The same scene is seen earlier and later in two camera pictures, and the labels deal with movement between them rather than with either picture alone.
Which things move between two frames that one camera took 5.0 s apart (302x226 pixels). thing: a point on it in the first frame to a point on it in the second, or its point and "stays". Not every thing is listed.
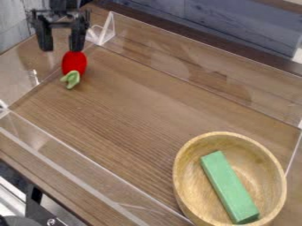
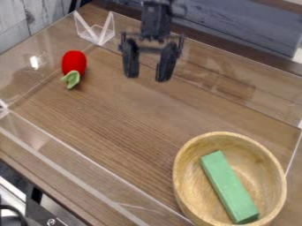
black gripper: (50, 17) to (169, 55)
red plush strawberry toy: (75, 64) stays
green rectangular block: (229, 186) stays
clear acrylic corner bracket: (99, 34) stays
